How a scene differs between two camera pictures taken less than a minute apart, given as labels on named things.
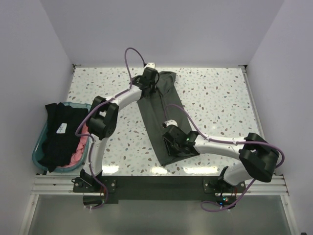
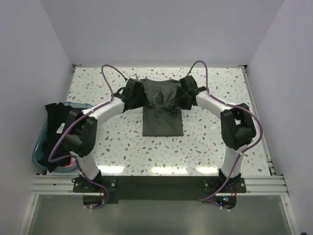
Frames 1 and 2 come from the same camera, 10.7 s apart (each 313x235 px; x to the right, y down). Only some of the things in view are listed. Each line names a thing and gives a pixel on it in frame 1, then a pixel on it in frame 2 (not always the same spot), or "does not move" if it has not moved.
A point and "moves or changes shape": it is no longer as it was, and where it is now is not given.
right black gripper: [170, 151] → [184, 106]
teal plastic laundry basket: [38, 137] does not move
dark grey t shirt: [158, 105] moves or changes shape
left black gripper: [153, 89] → [144, 101]
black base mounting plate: [213, 191] does not move
